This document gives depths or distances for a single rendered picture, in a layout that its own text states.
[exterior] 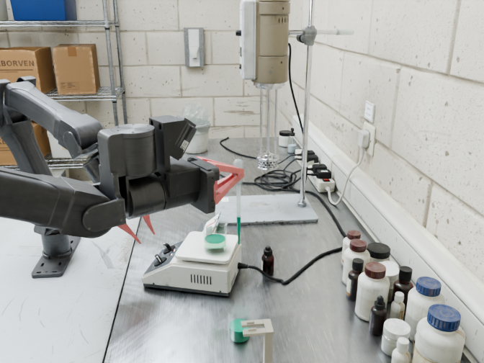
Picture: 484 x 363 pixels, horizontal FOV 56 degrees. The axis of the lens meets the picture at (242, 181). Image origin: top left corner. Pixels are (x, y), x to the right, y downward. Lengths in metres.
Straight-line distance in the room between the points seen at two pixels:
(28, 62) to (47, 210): 2.56
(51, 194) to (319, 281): 0.67
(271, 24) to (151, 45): 2.14
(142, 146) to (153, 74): 2.73
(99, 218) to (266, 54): 0.77
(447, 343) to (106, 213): 0.54
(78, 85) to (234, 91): 1.06
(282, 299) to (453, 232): 0.37
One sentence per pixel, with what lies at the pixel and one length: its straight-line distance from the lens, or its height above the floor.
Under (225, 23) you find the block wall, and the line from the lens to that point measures 3.30.
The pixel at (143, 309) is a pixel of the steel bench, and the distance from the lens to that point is 0.99.
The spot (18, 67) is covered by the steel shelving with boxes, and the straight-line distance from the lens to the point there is 3.14.
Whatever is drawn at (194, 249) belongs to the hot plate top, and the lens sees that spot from 1.01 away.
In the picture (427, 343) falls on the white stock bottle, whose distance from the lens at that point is 0.81.
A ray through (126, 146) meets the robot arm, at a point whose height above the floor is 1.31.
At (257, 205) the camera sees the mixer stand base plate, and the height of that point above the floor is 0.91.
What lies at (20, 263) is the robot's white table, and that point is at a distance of 1.24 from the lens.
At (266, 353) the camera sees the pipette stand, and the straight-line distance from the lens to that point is 0.75.
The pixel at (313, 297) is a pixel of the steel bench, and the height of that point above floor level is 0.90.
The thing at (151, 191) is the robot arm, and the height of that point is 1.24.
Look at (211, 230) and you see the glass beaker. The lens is 0.95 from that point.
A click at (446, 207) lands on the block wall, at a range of 1.03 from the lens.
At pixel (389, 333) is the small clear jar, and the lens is 0.87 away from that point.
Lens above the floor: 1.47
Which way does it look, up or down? 20 degrees down
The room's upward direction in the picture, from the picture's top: straight up
